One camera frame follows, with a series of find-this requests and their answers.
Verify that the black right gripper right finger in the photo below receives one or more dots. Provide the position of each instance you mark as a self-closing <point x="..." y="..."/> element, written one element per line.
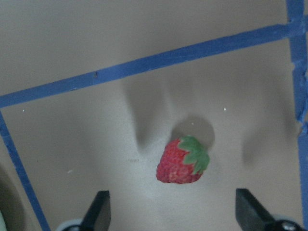
<point x="250" y="214"/>

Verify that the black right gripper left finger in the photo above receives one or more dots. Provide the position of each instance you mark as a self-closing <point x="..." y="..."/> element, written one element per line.
<point x="98" y="216"/>

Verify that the red strawberry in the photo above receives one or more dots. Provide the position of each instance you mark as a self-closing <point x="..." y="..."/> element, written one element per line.
<point x="183" y="161"/>

